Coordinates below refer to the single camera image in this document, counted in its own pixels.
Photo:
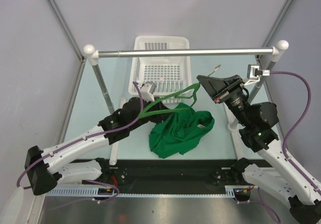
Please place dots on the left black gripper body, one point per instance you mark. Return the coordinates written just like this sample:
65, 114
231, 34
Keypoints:
156, 119

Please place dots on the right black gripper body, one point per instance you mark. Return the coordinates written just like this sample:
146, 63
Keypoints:
233, 98

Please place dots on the green t shirt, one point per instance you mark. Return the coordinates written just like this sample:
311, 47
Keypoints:
181, 132

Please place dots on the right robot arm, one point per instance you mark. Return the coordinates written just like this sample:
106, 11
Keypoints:
298, 190

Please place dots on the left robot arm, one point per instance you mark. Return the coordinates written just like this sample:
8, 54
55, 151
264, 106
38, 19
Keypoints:
55, 165

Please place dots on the white plastic basket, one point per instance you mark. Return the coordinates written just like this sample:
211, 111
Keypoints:
170, 74

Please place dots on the left white rack foot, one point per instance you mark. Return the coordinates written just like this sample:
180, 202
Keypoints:
115, 146

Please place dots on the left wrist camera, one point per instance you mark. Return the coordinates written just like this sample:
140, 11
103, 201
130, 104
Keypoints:
147, 90

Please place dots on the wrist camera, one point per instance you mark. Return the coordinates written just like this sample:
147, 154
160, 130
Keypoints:
147, 90
253, 74

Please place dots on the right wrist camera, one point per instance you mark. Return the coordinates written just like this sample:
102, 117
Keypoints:
253, 74

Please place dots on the silver clothes rack rail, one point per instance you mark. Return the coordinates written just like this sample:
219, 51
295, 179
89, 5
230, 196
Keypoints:
186, 52

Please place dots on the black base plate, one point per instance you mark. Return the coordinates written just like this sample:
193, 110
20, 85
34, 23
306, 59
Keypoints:
172, 176

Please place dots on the left rack post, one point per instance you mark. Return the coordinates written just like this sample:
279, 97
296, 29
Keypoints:
92, 56

